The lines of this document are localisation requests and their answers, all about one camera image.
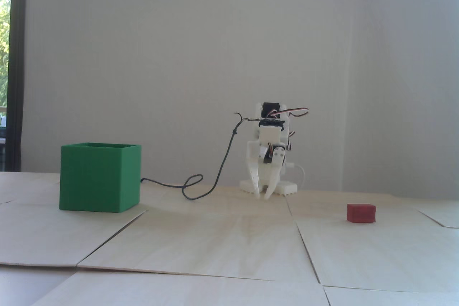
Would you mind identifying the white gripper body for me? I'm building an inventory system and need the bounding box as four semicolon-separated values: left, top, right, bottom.
246;128;282;166

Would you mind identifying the thin black camera cable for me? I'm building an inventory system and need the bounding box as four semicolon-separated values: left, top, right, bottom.
141;112;263;201

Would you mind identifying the dark window frame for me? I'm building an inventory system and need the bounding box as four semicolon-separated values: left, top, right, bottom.
6;0;28;172

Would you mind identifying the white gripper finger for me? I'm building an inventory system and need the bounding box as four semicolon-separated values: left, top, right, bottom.
246;161;261;199
264;146;287;201

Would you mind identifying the red brown servo wire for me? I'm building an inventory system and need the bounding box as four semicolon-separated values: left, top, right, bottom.
272;107;310;120

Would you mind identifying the red block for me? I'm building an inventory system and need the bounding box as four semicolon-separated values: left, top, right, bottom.
346;203;377;224

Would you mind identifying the white power cable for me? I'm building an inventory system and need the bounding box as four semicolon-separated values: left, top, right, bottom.
287;164;306;190

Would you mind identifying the green box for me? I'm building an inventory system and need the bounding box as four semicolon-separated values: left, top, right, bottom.
59;143;142;213

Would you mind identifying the light plywood sheet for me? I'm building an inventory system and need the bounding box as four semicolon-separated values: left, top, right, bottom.
0;171;148;268
286;193;447;221
77;211;322;284
32;271;331;306
322;285;459;306
417;199;459;229
139;181;298;218
295;216;459;294

